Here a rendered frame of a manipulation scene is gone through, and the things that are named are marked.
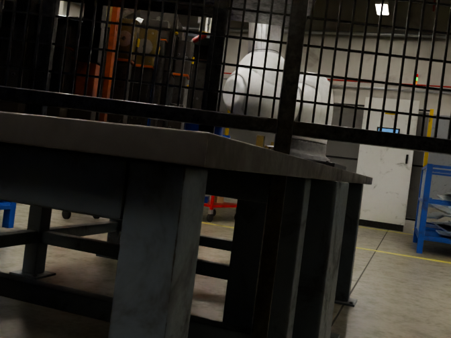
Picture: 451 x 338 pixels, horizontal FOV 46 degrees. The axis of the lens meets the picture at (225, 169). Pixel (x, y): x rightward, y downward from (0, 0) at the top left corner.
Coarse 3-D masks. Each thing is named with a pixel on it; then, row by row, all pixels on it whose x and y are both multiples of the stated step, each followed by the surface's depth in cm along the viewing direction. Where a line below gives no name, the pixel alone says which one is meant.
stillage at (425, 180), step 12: (432, 168) 563; (444, 168) 560; (420, 180) 674; (420, 192) 673; (420, 204) 644; (432, 204) 654; (444, 204) 559; (420, 216) 610; (444, 216) 571; (420, 228) 564; (444, 228) 600; (420, 240) 564; (432, 240) 561; (444, 240) 557; (420, 252) 564
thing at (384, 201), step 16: (416, 80) 835; (416, 112) 811; (368, 128) 833; (384, 128) 823; (400, 128) 818; (416, 128) 826; (368, 160) 832; (384, 160) 824; (400, 160) 816; (368, 176) 831; (384, 176) 823; (400, 176) 816; (368, 192) 830; (384, 192) 823; (400, 192) 815; (368, 208) 829; (384, 208) 822; (400, 208) 814; (368, 224) 831; (384, 224) 824; (400, 224) 814
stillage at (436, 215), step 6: (438, 174) 801; (444, 174) 798; (450, 174) 795; (432, 198) 776; (444, 198) 728; (450, 198) 752; (432, 216) 724; (438, 216) 728; (426, 222) 804; (444, 222) 704; (432, 228) 693; (438, 228) 717
